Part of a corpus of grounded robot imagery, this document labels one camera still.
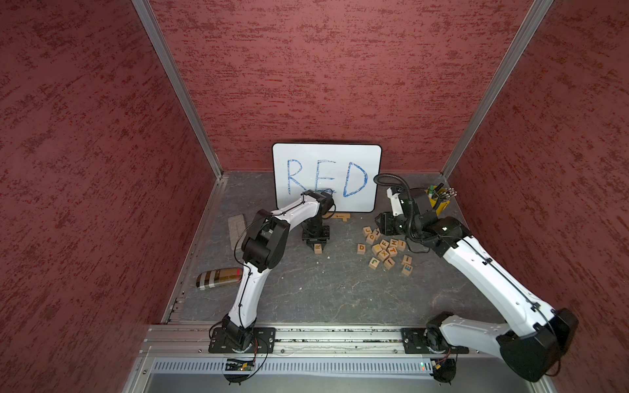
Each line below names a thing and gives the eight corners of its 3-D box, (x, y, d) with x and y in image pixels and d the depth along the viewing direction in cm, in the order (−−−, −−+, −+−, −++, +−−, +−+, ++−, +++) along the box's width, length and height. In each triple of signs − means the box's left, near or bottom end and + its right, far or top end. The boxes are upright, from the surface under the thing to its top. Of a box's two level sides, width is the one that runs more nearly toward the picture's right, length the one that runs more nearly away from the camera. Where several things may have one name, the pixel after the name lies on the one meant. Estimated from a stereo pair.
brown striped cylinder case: (198, 290, 85) (194, 286, 83) (201, 275, 89) (197, 271, 86) (242, 284, 87) (239, 280, 84) (243, 270, 90) (240, 266, 87)
